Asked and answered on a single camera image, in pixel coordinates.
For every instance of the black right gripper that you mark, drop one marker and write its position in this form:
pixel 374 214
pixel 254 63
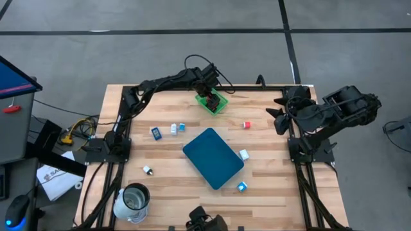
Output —
pixel 298 109

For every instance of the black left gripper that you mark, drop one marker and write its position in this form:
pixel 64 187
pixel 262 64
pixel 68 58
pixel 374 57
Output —
pixel 207 78

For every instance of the white oblong small block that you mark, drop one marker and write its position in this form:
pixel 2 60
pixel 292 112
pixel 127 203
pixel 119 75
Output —
pixel 173 129

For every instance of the blue digital display device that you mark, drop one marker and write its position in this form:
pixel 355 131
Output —
pixel 156 133

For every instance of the white item with black tip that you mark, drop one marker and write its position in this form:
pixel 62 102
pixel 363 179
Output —
pixel 147 169

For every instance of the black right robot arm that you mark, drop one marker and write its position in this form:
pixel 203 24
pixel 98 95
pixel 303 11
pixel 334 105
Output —
pixel 350 106

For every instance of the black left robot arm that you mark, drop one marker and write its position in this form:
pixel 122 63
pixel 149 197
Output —
pixel 160 81

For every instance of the green plastic mesh basket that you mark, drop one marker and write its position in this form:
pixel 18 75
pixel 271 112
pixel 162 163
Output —
pixel 199 100

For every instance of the red small block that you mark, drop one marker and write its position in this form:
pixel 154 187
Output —
pixel 247 125

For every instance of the light blue small block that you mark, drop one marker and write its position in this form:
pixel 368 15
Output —
pixel 181 127

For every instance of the blue rectangular tray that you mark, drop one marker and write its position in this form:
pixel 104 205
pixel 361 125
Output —
pixel 212 158

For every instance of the blue and white small cube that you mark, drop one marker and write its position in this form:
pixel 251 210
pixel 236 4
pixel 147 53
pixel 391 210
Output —
pixel 242 186

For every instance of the grey chair base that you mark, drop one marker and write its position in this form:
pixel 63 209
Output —
pixel 401 128

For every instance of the silver metal cup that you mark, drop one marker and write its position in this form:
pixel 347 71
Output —
pixel 131 200

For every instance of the black desk beam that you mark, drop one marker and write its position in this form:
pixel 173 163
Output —
pixel 57 160

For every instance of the black box on floor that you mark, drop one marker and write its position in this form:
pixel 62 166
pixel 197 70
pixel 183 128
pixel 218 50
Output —
pixel 48 131

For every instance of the white printed paper bag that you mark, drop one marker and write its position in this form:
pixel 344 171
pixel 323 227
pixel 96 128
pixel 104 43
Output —
pixel 56 183

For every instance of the grey tiered desk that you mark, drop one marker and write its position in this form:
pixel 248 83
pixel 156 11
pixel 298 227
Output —
pixel 16 134

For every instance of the monitor with blue screen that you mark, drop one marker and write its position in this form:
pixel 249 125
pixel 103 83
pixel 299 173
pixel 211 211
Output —
pixel 13 80

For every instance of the black computer mouse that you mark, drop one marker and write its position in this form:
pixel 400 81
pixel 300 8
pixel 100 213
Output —
pixel 16 210

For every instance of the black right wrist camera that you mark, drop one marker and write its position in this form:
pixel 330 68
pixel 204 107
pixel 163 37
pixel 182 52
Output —
pixel 282 125

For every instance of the black frame clamp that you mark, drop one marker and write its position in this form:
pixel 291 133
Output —
pixel 260 81

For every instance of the black aluminium table frame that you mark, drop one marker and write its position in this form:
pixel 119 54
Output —
pixel 250 88

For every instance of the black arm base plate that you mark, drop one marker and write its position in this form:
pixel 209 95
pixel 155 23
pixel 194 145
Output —
pixel 324 157
pixel 96 154

